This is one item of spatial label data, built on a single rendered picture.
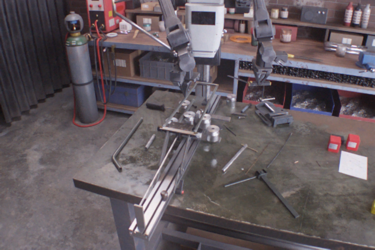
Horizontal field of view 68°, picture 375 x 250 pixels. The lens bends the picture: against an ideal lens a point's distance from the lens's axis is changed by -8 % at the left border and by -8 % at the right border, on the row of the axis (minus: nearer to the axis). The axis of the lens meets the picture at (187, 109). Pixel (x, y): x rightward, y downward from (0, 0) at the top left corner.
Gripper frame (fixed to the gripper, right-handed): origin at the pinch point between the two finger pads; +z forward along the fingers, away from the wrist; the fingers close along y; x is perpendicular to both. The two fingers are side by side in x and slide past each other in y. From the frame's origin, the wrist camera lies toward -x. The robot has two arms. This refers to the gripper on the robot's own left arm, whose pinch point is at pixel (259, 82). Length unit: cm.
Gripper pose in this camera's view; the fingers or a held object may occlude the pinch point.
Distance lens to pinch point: 137.3
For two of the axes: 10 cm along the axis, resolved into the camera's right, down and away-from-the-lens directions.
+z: 0.0, 8.3, 5.6
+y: -0.8, -5.6, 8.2
